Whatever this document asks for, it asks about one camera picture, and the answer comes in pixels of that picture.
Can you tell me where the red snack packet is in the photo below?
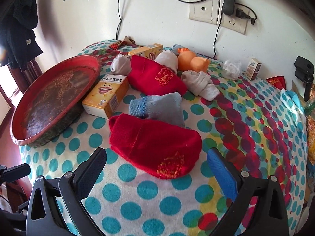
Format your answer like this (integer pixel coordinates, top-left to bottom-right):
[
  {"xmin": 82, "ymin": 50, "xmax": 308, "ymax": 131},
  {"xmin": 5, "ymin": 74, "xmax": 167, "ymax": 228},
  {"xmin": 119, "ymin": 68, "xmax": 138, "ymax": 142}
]
[{"xmin": 267, "ymin": 76, "xmax": 286, "ymax": 89}]

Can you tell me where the white wall power socket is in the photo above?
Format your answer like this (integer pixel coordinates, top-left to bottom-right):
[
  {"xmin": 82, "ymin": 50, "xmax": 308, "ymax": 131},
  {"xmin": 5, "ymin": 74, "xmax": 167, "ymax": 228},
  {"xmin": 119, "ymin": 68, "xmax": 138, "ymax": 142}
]
[{"xmin": 219, "ymin": 0, "xmax": 248, "ymax": 35}]

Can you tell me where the clear plastic bag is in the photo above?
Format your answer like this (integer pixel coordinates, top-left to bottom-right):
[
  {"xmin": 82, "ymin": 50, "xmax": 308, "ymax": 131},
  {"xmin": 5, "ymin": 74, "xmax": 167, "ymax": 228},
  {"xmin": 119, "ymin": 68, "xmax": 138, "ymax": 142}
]
[{"xmin": 221, "ymin": 60, "xmax": 243, "ymax": 79}]

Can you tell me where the clear bag of colourful items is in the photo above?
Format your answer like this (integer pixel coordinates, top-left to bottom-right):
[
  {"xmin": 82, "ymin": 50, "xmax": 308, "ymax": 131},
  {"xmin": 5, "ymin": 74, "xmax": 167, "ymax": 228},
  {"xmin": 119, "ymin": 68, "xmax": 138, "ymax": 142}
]
[{"xmin": 304, "ymin": 83, "xmax": 315, "ymax": 120}]

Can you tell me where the round red tray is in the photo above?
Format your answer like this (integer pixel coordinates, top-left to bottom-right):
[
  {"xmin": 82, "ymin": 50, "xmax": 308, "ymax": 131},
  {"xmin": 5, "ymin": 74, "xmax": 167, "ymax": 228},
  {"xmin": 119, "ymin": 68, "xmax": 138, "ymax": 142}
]
[{"xmin": 10, "ymin": 55, "xmax": 102, "ymax": 148}]

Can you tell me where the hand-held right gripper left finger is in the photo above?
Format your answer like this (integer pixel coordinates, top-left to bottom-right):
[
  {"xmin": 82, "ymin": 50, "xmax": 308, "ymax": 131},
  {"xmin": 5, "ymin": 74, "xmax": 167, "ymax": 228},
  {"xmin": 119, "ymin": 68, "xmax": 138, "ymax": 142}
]
[{"xmin": 26, "ymin": 147, "xmax": 107, "ymax": 236}]

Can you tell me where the black adapter cable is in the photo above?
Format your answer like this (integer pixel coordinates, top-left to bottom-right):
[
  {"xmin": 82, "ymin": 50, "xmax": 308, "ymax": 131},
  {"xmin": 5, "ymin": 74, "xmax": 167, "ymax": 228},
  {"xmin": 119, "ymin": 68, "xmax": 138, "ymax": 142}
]
[{"xmin": 212, "ymin": 12, "xmax": 225, "ymax": 59}]

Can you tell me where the yellow patterned packet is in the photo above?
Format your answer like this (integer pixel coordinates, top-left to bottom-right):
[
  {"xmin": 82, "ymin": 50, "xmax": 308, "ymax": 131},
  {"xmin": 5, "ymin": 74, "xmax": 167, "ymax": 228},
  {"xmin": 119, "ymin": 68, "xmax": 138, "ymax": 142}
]
[{"xmin": 306, "ymin": 118, "xmax": 315, "ymax": 166}]

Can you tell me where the polka dot blanket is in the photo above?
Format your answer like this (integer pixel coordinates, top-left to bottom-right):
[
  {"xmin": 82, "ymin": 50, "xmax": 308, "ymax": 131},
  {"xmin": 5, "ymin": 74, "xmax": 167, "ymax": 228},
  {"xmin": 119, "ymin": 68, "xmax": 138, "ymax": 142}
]
[{"xmin": 18, "ymin": 39, "xmax": 311, "ymax": 236}]

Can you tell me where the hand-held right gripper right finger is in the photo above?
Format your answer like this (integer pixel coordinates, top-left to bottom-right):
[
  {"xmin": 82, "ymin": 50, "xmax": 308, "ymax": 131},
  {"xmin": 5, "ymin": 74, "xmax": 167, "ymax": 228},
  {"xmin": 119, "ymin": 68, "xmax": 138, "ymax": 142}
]
[{"xmin": 207, "ymin": 147, "xmax": 288, "ymax": 236}]

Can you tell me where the large rolled white sock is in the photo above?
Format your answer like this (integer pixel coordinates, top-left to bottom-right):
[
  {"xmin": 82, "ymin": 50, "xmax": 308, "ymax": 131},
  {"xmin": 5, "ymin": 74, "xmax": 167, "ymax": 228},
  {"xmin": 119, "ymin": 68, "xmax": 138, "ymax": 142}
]
[{"xmin": 154, "ymin": 50, "xmax": 178, "ymax": 72}]

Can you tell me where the cardboard piece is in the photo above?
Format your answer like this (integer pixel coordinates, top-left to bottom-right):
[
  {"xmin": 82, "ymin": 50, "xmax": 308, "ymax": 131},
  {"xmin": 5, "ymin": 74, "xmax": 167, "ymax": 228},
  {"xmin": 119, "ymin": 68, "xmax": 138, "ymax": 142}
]
[{"xmin": 291, "ymin": 81, "xmax": 306, "ymax": 92}]

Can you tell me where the black power plug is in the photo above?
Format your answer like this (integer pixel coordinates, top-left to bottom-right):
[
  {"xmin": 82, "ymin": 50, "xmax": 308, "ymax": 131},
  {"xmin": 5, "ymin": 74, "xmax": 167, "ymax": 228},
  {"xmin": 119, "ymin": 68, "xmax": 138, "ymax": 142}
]
[{"xmin": 235, "ymin": 8, "xmax": 258, "ymax": 26}]

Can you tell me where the thin black hanging cable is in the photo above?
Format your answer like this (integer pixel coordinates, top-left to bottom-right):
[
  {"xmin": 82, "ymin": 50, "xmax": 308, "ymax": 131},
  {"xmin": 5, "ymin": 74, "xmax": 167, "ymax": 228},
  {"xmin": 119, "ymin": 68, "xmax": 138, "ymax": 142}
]
[{"xmin": 115, "ymin": 0, "xmax": 124, "ymax": 40}]

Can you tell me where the small white brown box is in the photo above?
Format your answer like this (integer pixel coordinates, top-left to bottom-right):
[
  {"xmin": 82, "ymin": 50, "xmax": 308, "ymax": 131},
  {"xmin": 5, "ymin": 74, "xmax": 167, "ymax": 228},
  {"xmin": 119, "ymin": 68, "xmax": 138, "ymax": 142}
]
[{"xmin": 245, "ymin": 57, "xmax": 262, "ymax": 80}]

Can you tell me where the black clamp mount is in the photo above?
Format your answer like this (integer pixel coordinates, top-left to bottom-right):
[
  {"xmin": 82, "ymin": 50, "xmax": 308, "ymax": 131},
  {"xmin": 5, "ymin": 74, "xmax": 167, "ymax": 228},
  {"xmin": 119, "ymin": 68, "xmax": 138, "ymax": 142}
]
[{"xmin": 294, "ymin": 56, "xmax": 315, "ymax": 103}]

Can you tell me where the long yellow cartoon box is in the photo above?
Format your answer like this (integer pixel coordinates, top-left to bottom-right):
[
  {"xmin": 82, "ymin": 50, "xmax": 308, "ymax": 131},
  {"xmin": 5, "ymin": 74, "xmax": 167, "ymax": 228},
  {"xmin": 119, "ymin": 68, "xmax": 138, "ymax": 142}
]
[{"xmin": 127, "ymin": 43, "xmax": 164, "ymax": 61}]

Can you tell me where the black power adapter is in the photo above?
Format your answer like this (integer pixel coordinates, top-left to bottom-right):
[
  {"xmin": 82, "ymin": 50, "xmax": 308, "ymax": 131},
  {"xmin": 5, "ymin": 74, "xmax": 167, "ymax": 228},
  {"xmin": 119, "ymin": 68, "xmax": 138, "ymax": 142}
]
[{"xmin": 222, "ymin": 0, "xmax": 236, "ymax": 15}]

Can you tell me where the small rolled white sock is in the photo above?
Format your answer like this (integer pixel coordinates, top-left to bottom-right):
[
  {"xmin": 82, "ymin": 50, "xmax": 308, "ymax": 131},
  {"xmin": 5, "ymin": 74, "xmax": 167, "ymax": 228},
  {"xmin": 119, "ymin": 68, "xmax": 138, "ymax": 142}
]
[{"xmin": 110, "ymin": 54, "xmax": 131, "ymax": 76}]

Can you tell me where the white wall plate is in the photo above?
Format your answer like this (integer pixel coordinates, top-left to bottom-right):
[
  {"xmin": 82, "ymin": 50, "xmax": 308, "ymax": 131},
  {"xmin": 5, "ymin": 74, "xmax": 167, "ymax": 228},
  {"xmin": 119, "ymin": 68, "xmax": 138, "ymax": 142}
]
[{"xmin": 189, "ymin": 0, "xmax": 220, "ymax": 25}]

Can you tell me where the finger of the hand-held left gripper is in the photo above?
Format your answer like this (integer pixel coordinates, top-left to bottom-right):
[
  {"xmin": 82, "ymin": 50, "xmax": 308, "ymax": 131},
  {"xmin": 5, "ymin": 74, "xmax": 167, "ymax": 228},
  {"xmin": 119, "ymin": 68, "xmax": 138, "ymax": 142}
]
[{"xmin": 0, "ymin": 163, "xmax": 31, "ymax": 185}]

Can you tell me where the beige sock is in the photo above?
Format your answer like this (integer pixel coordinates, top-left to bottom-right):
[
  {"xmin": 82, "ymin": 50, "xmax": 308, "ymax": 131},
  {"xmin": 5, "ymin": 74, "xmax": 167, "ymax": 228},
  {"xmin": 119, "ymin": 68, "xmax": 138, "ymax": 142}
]
[{"xmin": 181, "ymin": 70, "xmax": 221, "ymax": 101}]

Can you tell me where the white blue dotted cloth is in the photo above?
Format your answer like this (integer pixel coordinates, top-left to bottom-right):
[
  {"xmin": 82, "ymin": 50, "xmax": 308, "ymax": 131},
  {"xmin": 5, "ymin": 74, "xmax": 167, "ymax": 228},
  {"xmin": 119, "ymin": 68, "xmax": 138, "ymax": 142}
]
[{"xmin": 280, "ymin": 88, "xmax": 306, "ymax": 121}]

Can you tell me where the red embroidered sock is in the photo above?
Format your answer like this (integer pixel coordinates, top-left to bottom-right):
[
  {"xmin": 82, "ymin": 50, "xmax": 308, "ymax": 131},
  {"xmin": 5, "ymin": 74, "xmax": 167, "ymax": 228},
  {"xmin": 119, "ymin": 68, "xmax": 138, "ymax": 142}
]
[
  {"xmin": 128, "ymin": 55, "xmax": 188, "ymax": 96},
  {"xmin": 109, "ymin": 113, "xmax": 203, "ymax": 179}
]

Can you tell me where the large yellow cartoon box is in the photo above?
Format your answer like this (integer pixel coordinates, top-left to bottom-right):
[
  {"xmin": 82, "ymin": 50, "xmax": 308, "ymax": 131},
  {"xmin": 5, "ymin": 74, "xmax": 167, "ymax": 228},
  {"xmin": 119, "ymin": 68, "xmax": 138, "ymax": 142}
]
[{"xmin": 82, "ymin": 74, "xmax": 130, "ymax": 120}]

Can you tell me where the dark red wooden frame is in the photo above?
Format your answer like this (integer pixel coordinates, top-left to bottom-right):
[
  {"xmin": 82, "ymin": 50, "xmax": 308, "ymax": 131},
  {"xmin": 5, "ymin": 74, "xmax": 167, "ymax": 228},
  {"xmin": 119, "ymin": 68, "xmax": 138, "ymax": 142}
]
[{"xmin": 10, "ymin": 58, "xmax": 43, "ymax": 99}]

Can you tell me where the orange toy pig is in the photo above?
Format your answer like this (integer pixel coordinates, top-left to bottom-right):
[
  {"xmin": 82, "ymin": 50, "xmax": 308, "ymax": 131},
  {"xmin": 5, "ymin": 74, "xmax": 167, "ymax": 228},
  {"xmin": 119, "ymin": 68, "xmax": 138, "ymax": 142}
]
[{"xmin": 177, "ymin": 48, "xmax": 212, "ymax": 72}]

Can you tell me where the dark hanging clothing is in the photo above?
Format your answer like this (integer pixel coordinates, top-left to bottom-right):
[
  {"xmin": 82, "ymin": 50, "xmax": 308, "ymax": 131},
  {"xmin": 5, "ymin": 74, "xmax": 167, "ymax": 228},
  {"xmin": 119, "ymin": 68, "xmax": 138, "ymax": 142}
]
[{"xmin": 0, "ymin": 0, "xmax": 44, "ymax": 70}]

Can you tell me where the blue grey sock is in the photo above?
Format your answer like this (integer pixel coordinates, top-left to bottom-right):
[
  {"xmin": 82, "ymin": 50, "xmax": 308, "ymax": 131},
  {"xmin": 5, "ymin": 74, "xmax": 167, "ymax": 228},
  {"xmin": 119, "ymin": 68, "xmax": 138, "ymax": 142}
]
[{"xmin": 129, "ymin": 92, "xmax": 185, "ymax": 128}]

